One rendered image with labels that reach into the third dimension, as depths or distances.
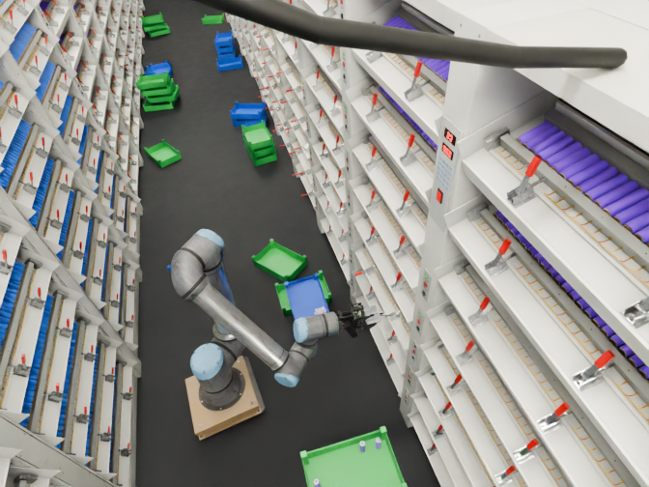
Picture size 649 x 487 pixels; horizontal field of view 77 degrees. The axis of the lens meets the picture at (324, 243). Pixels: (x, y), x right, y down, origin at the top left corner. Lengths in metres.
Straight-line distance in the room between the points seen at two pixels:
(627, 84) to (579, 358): 0.46
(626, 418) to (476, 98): 0.59
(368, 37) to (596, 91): 0.31
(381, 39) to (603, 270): 0.48
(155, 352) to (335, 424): 1.10
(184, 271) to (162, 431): 1.04
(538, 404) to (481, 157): 0.53
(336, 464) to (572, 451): 0.82
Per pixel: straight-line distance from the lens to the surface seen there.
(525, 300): 0.92
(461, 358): 1.27
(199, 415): 2.15
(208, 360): 1.95
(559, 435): 1.03
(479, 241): 1.00
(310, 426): 2.15
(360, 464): 1.59
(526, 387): 1.05
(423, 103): 1.09
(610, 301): 0.72
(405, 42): 0.48
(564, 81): 0.68
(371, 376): 2.24
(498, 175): 0.87
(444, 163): 0.97
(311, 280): 2.45
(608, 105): 0.63
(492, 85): 0.86
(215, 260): 1.62
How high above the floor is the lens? 2.01
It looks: 46 degrees down
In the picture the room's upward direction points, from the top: 6 degrees counter-clockwise
